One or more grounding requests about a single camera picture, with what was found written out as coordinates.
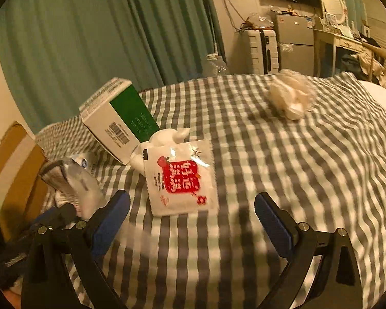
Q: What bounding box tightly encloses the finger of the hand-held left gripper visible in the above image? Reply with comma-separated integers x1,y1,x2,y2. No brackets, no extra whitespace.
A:
27,204,79,232

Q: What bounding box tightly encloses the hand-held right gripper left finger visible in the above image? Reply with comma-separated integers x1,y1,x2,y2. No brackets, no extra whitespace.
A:
21,190,131,309

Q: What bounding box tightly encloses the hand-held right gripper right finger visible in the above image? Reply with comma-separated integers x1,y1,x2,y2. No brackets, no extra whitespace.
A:
254,192,364,309

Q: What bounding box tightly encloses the clear plastic jar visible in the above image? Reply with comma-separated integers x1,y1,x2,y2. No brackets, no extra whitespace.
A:
39,156,107,216

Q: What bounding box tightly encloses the brown cardboard box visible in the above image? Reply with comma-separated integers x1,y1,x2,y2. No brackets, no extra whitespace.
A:
0,122,49,242

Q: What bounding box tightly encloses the white packet with red label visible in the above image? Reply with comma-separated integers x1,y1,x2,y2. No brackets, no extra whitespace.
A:
143,139,218,217

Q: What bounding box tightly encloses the green white medicine box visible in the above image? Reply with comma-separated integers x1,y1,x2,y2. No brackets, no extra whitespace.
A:
79,77,161,165

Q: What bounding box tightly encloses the grey checked bed sheet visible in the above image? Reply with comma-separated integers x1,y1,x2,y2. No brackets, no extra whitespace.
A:
35,71,386,309

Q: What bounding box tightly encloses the white ceramic figurine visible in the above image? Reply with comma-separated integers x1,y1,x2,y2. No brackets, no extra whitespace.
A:
130,127,191,168

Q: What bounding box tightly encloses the large clear water bottle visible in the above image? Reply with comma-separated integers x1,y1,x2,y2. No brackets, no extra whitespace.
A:
202,53,230,78

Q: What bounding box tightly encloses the white suitcase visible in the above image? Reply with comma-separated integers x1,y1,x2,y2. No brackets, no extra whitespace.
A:
243,29,279,74

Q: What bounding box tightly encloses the grey mini fridge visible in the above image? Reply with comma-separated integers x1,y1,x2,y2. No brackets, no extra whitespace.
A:
273,13,316,76

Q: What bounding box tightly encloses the pile of clothes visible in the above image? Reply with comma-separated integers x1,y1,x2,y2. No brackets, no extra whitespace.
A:
341,51,386,86

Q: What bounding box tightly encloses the white dressing table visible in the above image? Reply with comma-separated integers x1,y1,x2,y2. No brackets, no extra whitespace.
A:
313,27,386,78

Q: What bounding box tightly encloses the white oval mirror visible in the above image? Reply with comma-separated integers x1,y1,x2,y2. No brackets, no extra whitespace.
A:
320,0,348,24

